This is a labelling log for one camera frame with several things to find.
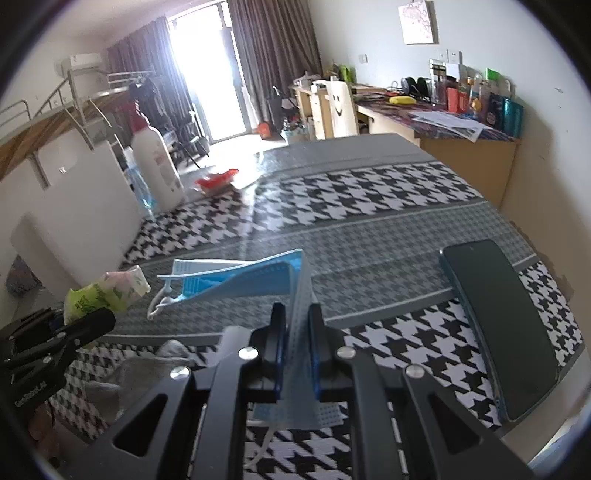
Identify red snack packet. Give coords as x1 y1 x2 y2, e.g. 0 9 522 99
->
194 169 239 195

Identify wall picture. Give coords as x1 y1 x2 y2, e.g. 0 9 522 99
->
398 0 436 45

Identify red box on desk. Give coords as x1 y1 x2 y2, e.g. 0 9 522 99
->
447 87 460 114

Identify white papers on desk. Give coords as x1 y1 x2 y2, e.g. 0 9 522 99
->
410 110 491 143

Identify metal bunk bed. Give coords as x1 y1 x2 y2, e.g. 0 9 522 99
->
1 67 154 188

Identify wooden chair with smiley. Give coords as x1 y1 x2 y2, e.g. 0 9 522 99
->
311 80 360 140

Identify teal bottle on desk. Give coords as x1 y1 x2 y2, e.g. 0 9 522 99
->
503 97 524 138

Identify white styrofoam box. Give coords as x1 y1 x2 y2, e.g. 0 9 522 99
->
10 142 142 300

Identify houndstooth table cloth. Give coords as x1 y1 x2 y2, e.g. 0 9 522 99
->
50 135 587 479

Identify white lotion pump bottle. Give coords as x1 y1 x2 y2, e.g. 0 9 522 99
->
126 101 185 212

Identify orange container on floor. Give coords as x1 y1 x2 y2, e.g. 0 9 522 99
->
256 121 273 140

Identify wooden desk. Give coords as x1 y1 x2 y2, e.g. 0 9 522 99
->
292 82 521 209

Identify brown right curtain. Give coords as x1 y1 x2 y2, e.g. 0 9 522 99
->
228 0 322 122

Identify yellow object on desk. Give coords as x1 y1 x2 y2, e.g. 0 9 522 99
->
389 95 417 106

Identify dark green smartphone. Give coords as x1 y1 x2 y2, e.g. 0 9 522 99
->
439 239 560 422

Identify green tissue pack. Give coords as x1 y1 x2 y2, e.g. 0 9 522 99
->
63 265 151 325

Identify grey cloth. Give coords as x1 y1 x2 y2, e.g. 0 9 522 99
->
85 339 218 425

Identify air conditioner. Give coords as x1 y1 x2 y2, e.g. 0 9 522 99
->
61 53 103 77

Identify clear water bottle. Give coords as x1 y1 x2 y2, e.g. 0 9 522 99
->
123 147 155 218

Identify brown left curtain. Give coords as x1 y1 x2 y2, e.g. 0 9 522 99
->
107 16 192 140

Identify brown curtain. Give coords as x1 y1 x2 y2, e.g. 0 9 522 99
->
107 16 192 140
228 0 322 122

